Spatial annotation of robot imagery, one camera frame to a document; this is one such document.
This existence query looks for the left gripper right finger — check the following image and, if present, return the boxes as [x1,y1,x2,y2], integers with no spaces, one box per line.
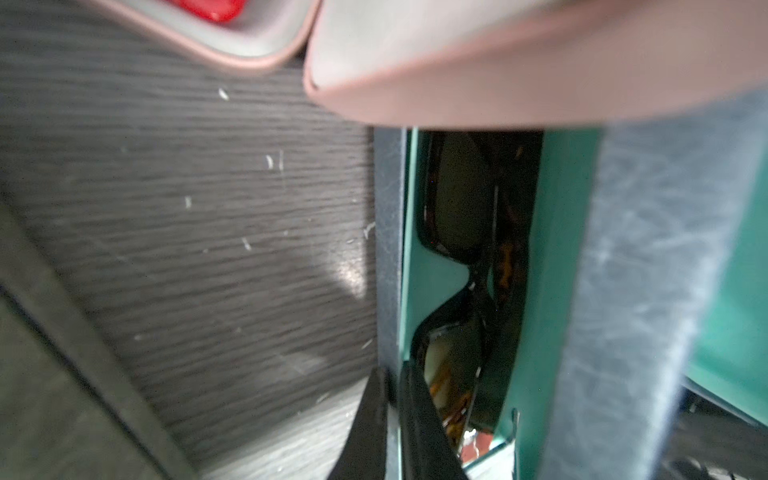
[398,361,468,480]

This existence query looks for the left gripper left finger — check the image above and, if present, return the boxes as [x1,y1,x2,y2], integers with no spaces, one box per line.
[327,367,389,480]

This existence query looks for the grey case tortoise sunglasses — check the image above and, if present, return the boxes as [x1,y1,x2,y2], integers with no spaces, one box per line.
[374,90,767,479]

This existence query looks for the pink case red glasses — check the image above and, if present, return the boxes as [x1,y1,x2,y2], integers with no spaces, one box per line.
[97,1,767,130]

